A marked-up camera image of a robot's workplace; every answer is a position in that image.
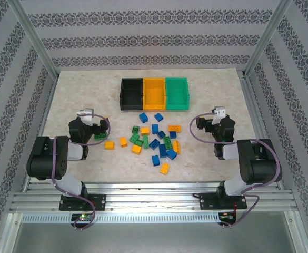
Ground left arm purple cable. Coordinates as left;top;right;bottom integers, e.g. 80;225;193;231
51;112;112;231

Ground aluminium frame post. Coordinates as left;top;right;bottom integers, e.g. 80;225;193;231
242;0;301;79
7;0;59;80

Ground black plastic bin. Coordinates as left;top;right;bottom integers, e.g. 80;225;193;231
120;77;144;111

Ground green plastic bin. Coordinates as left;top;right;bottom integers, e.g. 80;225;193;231
165;76;190;111

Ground aluminium mounting rail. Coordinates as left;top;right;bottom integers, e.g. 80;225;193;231
10;180;298;211

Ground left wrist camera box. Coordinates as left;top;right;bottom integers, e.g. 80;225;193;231
76;108;94;126

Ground aluminium side rail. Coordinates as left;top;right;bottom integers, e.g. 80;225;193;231
237;70;285;189
22;76;59;190

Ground grey slotted cable duct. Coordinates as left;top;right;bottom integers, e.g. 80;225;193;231
21;212;220;224

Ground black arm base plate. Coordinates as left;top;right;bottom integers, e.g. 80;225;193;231
200;192;247;210
59;194;106;211

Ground yellow plastic bin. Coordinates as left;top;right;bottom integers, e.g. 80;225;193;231
142;77;167;111

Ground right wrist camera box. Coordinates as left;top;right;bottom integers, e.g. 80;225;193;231
213;106;227;123

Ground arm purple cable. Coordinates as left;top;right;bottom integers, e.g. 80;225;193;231
190;112;282;230
51;112;112;231

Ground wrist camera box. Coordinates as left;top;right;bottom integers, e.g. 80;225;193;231
213;106;227;123
76;108;94;126

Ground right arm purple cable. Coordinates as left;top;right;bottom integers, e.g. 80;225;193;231
190;112;282;230

